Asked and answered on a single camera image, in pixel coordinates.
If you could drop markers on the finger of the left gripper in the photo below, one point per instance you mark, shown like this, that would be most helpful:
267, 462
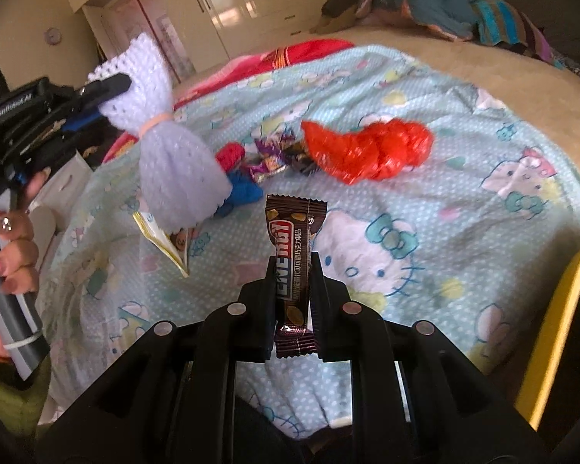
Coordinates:
81, 121
100, 91

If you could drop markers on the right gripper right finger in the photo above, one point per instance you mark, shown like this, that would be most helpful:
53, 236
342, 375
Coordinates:
347, 331

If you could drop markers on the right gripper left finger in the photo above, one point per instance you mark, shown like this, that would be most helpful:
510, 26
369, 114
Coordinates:
241, 331

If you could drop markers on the gold foil snack wrapper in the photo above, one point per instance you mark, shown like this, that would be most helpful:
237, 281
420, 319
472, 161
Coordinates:
173, 246

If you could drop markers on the brown chocolate bar wrapper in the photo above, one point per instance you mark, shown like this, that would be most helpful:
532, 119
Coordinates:
292, 224

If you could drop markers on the purple candy wrapper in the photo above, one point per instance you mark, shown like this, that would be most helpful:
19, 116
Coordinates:
274, 154

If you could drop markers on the red plastic bag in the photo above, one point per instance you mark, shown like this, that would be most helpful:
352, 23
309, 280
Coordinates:
377, 152

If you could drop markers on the green sleeve forearm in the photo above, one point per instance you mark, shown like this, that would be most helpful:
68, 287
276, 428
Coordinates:
22, 400

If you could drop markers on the yellow rimmed trash bin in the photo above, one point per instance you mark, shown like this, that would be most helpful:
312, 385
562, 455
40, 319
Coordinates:
550, 343

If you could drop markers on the person's left hand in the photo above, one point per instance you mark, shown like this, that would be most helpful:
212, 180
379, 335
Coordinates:
20, 254

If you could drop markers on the pink sliding door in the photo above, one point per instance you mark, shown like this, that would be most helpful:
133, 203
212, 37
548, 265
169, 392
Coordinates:
138, 16

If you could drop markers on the light blue Hello Kitty blanket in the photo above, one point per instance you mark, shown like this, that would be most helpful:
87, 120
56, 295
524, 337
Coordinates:
473, 240

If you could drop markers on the red blanket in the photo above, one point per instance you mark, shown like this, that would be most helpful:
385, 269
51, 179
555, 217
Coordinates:
266, 65

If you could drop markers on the brown garment on bed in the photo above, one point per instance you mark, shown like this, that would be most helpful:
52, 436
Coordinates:
336, 15

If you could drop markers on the beige bed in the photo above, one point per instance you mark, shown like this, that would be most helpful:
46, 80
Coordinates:
546, 97

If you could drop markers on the striped blue purple blanket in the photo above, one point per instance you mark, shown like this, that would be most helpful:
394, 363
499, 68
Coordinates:
502, 25

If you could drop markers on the teal floral quilt pile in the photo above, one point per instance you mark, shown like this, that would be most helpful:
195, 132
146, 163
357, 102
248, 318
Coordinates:
453, 20

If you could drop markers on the round wall clock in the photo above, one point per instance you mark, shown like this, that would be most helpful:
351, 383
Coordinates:
53, 36

